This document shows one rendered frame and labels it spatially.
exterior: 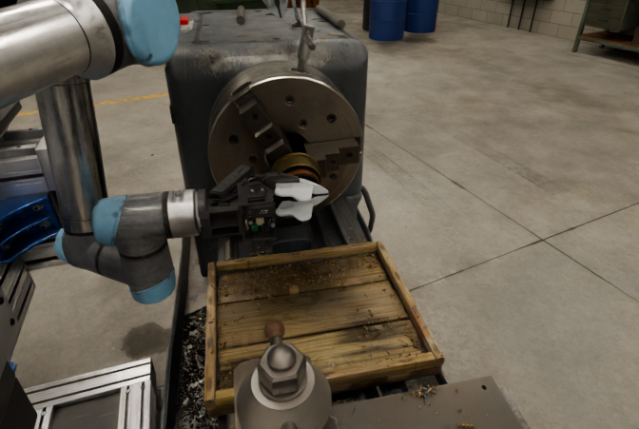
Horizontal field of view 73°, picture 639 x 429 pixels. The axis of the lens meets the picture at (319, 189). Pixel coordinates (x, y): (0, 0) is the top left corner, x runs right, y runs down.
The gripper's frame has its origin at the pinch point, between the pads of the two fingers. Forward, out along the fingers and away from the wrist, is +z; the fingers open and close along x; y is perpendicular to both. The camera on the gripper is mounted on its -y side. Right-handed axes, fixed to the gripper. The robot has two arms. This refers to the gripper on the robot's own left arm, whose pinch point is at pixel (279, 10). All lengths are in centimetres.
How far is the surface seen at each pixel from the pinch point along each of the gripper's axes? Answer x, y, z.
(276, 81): -5.1, 18.2, 8.5
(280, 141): -7.6, 24.9, 17.1
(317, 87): 2.0, 18.2, 11.8
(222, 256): -27, 18, 43
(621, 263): 144, -41, 167
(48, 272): -138, -92, 105
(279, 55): -2.4, 1.1, 8.5
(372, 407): -6, 67, 35
